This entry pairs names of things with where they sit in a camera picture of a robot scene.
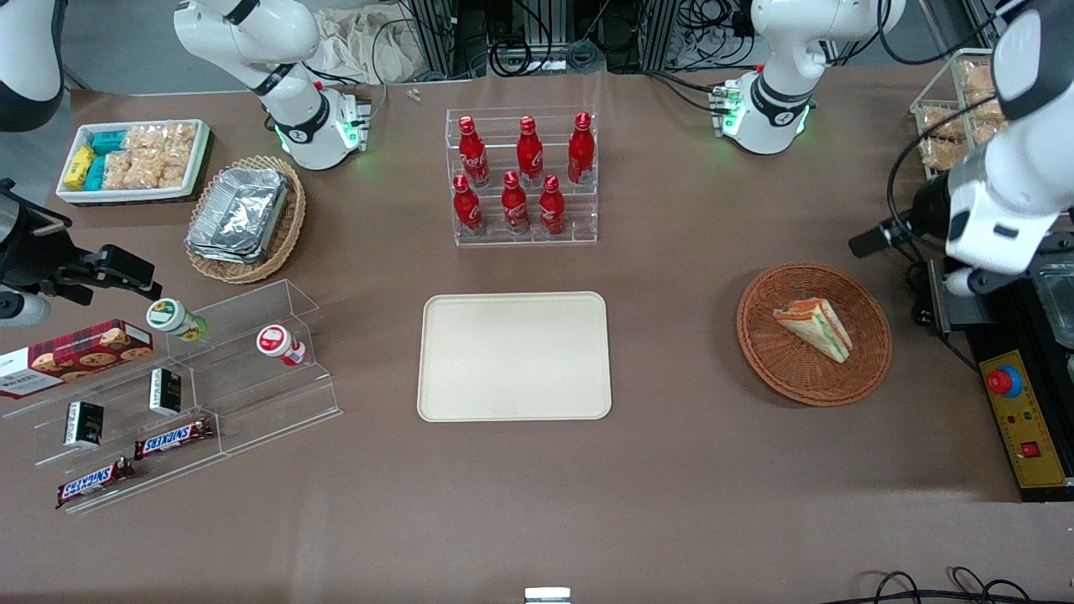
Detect black base cables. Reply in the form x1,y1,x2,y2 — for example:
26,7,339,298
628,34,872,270
644,69,727,117

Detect black cable bundle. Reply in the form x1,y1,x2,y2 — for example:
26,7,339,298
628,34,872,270
485,0,607,76

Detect oval light wicker basket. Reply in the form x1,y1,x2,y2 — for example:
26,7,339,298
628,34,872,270
185,155,307,285

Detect aluminium frame post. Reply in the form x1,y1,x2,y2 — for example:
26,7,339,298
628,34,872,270
639,0,677,73
409,0,460,81

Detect black floor cables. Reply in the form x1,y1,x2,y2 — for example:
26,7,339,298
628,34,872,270
843,567,1045,604

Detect black power cable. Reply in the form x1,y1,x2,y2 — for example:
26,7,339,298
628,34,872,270
906,252,981,372

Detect clear acrylic stepped shelf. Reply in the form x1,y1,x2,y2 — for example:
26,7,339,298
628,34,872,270
0,279,343,515

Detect red tartan cookie box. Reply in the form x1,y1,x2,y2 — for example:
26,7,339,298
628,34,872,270
0,319,155,400

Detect clear rice cracker bag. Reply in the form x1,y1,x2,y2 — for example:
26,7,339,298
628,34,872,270
102,151,164,191
124,125,170,155
162,122,199,190

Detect triangular sandwich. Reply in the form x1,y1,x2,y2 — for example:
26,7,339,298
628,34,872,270
773,299,854,364

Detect green lid drink cup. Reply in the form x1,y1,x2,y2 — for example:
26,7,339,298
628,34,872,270
146,298,207,343

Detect round brown wicker basket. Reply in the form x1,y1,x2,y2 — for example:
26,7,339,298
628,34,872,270
737,263,894,408

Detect beige plastic tray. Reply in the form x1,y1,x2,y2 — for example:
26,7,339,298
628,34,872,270
417,292,613,422

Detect black appliance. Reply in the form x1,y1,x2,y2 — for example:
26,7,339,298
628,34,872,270
927,231,1074,504

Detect stacked aluminium foil trays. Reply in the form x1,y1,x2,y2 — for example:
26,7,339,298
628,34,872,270
186,167,290,265

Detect Snickers chocolate bar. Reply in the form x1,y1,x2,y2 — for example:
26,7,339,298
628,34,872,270
55,456,136,510
134,418,216,461

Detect beige cloth bag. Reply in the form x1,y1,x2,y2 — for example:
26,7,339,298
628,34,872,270
313,7,430,86

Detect yellow control panel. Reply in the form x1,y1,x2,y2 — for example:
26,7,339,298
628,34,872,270
979,350,1074,490

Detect small black box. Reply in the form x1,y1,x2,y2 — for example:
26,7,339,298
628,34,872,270
149,368,183,418
64,401,106,449

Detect yellow snack packet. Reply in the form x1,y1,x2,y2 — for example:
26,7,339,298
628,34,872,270
64,144,98,190

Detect clear acrylic bottle rack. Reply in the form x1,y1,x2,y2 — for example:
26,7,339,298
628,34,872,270
446,107,599,247

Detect red cola bottle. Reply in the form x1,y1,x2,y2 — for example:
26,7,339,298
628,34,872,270
457,116,491,188
539,174,566,237
453,174,485,237
516,116,545,188
501,171,531,236
568,112,596,186

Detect aluminium frame rail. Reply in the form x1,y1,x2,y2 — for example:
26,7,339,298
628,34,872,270
961,0,1012,49

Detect white wire rack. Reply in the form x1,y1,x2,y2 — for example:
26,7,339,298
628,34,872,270
910,48,1009,182

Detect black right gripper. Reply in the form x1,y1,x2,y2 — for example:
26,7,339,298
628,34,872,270
0,179,162,306

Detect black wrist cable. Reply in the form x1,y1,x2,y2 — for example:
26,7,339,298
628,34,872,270
887,94,1001,229

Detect red lid drink cup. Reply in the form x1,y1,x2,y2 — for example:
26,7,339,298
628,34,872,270
256,324,308,367

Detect black wrist cable connector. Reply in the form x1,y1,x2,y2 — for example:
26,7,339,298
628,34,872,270
848,213,917,259

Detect white plastic bin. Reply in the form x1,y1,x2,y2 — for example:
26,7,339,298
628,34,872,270
56,119,211,205

